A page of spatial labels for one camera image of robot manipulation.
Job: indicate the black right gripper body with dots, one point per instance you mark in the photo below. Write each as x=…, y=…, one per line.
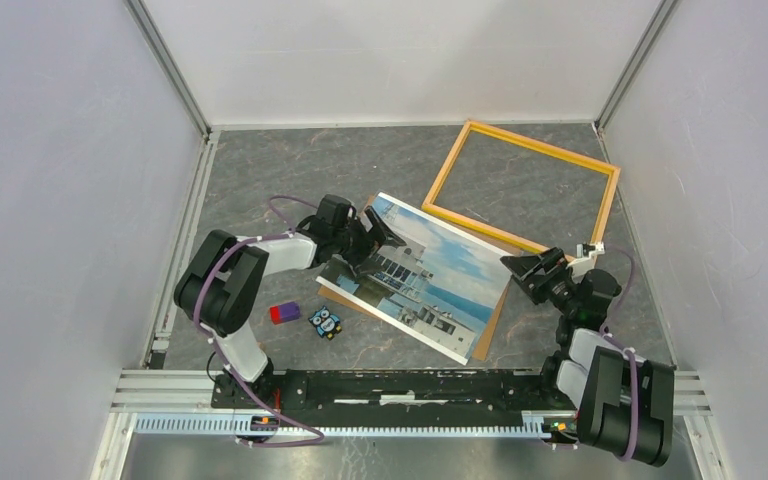
x=559, y=289

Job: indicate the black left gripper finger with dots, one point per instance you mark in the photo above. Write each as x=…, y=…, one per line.
x=372, y=258
x=379, y=232

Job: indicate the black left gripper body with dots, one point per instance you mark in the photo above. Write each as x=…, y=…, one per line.
x=351, y=241

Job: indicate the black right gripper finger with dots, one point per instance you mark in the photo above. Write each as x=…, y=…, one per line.
x=531, y=282
x=540, y=262

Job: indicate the building and sky photo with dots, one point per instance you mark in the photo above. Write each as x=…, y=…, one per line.
x=424, y=278

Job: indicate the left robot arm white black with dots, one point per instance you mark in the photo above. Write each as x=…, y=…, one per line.
x=218, y=289

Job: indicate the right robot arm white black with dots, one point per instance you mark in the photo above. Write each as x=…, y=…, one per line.
x=624, y=403

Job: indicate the blue owl figure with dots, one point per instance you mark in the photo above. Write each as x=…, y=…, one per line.
x=326, y=323

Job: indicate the brown cardboard backing board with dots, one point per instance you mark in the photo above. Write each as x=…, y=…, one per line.
x=490, y=331

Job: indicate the red purple block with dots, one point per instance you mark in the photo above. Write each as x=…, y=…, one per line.
x=285, y=312

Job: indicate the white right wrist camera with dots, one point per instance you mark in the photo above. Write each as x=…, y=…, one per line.
x=589, y=250

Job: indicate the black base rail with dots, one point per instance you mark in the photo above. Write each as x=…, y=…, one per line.
x=409, y=398

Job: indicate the aluminium frame rail front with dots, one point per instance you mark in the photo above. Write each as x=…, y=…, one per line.
x=189, y=402

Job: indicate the aluminium corner post left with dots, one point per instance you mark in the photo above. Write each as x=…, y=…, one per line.
x=163, y=55

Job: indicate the aluminium corner post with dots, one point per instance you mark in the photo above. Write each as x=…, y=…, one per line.
x=640, y=53
x=163, y=55

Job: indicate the aluminium corner post right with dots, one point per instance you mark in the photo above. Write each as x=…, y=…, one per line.
x=640, y=53

